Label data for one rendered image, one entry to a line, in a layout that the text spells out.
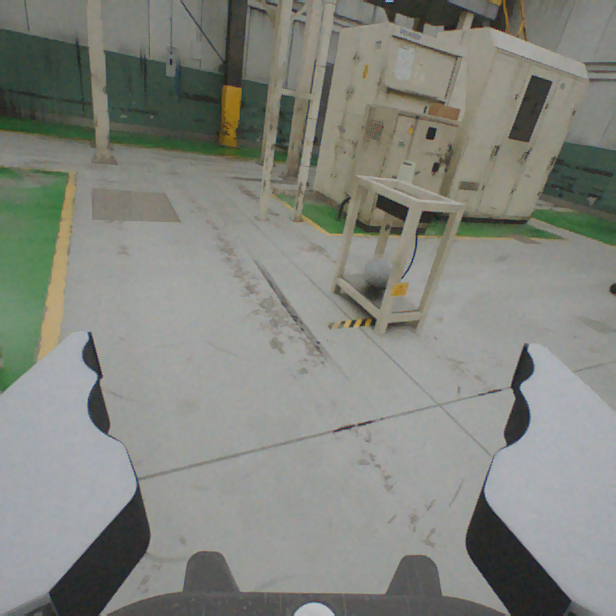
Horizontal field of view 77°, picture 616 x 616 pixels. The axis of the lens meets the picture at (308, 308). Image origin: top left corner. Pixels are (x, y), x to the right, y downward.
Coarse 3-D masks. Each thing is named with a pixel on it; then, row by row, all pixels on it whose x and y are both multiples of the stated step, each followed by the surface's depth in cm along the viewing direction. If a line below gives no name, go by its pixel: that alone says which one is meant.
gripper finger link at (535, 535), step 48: (528, 384) 10; (576, 384) 10; (528, 432) 8; (576, 432) 8; (528, 480) 7; (576, 480) 7; (480, 528) 7; (528, 528) 6; (576, 528) 6; (528, 576) 6; (576, 576) 6
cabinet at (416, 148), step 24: (384, 120) 392; (408, 120) 386; (432, 120) 399; (360, 144) 430; (384, 144) 394; (408, 144) 400; (432, 144) 412; (360, 168) 433; (384, 168) 403; (408, 168) 414; (432, 168) 427; (432, 192) 444; (360, 216) 439
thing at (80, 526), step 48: (48, 384) 9; (96, 384) 9; (0, 432) 8; (48, 432) 8; (96, 432) 8; (0, 480) 7; (48, 480) 7; (96, 480) 7; (0, 528) 6; (48, 528) 6; (96, 528) 6; (144, 528) 7; (0, 576) 5; (48, 576) 5; (96, 576) 6
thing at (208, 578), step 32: (192, 576) 5; (224, 576) 5; (416, 576) 6; (128, 608) 5; (160, 608) 5; (192, 608) 5; (224, 608) 5; (256, 608) 5; (288, 608) 5; (320, 608) 5; (352, 608) 5; (384, 608) 5; (416, 608) 5; (448, 608) 5; (480, 608) 5
